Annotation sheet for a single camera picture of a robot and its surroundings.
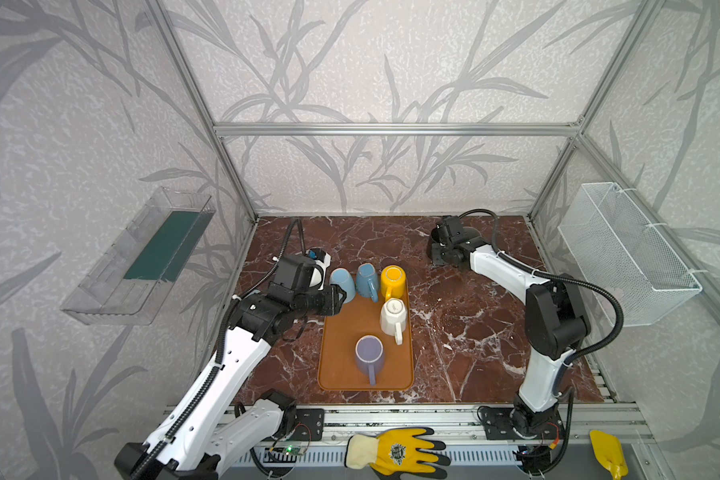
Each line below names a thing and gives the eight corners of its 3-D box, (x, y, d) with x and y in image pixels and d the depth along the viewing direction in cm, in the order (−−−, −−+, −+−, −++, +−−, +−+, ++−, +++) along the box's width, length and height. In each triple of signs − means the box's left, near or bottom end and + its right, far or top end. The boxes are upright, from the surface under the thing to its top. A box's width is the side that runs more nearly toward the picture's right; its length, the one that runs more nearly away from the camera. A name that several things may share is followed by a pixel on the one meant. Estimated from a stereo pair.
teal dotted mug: (357, 306, 97) (355, 289, 89) (359, 280, 104) (357, 262, 96) (378, 306, 97) (378, 290, 89) (378, 280, 104) (378, 262, 96)
